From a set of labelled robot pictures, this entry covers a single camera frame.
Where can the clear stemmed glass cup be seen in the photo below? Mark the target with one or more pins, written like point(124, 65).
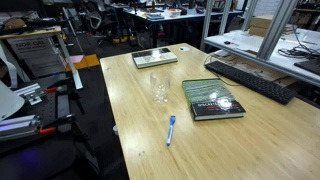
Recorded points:
point(160, 87)

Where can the white and black flat book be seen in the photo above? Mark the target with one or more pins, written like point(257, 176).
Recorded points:
point(153, 58)

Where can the blue marker pen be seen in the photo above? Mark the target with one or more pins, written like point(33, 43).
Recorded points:
point(171, 128)

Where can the white round disc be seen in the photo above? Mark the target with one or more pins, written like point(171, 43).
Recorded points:
point(184, 49)

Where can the green hardcover book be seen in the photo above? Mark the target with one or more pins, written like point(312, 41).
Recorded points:
point(208, 95)

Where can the stack of books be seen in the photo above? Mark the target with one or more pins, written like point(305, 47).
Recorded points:
point(155, 16)

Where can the orange floor mat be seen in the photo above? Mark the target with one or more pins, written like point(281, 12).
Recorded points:
point(91, 61)

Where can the orange food container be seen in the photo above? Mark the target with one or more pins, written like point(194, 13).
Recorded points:
point(174, 12)

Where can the small black and red item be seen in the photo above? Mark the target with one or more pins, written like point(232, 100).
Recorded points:
point(228, 42)

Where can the pink paper sheet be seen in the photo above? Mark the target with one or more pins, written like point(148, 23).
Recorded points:
point(76, 59)

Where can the black computer keyboard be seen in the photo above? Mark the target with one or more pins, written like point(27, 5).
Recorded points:
point(250, 82)

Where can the black office chair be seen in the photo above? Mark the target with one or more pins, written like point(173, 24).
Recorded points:
point(100, 21)

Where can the white workbench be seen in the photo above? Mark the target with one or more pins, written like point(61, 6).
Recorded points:
point(246, 45)

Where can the large cardboard box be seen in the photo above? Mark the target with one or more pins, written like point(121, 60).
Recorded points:
point(258, 31)

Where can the small cardboard box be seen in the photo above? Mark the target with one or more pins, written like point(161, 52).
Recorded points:
point(263, 21)

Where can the white printed sign board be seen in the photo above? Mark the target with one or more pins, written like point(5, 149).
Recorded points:
point(36, 55)

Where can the small wooden-top table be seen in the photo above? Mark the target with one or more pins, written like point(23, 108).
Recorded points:
point(40, 32)

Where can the long aluminium extrusion bar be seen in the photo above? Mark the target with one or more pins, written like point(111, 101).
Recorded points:
point(16, 127)

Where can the black flat device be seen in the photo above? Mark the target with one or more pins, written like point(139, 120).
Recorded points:
point(310, 66)

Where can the white curved panel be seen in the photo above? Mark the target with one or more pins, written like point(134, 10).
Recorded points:
point(8, 101)

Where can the thin aluminium frame post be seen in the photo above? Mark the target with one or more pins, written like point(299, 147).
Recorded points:
point(224, 16)
point(249, 15)
point(206, 25)

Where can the small aluminium bracket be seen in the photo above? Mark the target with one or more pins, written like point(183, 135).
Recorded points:
point(31, 94)

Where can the thick aluminium frame post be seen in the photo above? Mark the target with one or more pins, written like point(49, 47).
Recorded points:
point(276, 28)

